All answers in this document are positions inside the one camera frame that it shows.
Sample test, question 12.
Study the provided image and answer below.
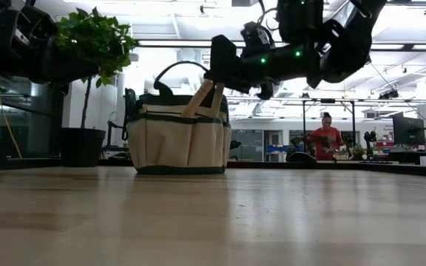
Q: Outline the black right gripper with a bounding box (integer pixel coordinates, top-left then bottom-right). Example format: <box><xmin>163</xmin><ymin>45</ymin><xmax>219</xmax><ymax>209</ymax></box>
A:
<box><xmin>204</xmin><ymin>35</ymin><xmax>321</xmax><ymax>100</ymax></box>

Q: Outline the narrow trowel wooden handle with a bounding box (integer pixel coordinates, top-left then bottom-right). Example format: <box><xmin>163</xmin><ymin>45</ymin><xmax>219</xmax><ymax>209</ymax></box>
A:
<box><xmin>181</xmin><ymin>79</ymin><xmax>214</xmax><ymax>119</ymax></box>

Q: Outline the beige green canvas gardening bag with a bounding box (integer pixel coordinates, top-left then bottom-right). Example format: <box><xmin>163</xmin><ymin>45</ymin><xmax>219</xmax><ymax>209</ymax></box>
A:
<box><xmin>126</xmin><ymin>92</ymin><xmax>232</xmax><ymax>175</ymax></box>

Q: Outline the black monitor on arm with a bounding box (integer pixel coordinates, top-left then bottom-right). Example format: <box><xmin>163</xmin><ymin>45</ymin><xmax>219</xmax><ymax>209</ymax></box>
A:
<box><xmin>105</xmin><ymin>120</ymin><xmax>129</xmax><ymax>149</ymax></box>

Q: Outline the long linear ceiling light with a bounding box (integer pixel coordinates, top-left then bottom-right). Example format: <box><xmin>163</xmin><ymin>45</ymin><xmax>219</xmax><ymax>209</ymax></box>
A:
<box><xmin>135</xmin><ymin>38</ymin><xmax>426</xmax><ymax>52</ymax></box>

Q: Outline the person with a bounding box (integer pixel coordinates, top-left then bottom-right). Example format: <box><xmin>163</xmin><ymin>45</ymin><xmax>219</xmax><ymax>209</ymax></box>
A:
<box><xmin>306</xmin><ymin>112</ymin><xmax>345</xmax><ymax>161</ymax></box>

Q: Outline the green leafy plant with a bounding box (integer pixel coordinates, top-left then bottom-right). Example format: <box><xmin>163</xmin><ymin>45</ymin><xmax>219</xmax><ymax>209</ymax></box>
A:
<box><xmin>55</xmin><ymin>7</ymin><xmax>138</xmax><ymax>129</ymax></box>

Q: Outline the small potted plant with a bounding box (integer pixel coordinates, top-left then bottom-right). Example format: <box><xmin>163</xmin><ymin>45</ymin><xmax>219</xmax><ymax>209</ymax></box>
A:
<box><xmin>350</xmin><ymin>146</ymin><xmax>368</xmax><ymax>160</ymax></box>

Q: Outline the black plant pot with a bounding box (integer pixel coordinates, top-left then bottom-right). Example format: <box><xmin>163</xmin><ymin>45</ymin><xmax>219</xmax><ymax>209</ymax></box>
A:
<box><xmin>59</xmin><ymin>127</ymin><xmax>107</xmax><ymax>168</ymax></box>

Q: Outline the black computer monitor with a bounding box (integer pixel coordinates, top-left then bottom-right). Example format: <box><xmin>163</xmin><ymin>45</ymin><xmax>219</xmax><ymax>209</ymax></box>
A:
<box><xmin>392</xmin><ymin>115</ymin><xmax>426</xmax><ymax>146</ymax></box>

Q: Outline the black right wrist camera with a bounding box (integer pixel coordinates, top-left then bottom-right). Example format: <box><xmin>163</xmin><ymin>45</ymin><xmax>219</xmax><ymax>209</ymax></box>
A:
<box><xmin>240</xmin><ymin>21</ymin><xmax>276</xmax><ymax>57</ymax></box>

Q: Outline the yellow extension cable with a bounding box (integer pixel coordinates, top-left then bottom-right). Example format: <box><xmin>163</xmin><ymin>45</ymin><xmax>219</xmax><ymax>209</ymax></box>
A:
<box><xmin>0</xmin><ymin>73</ymin><xmax>24</xmax><ymax>160</ymax></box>

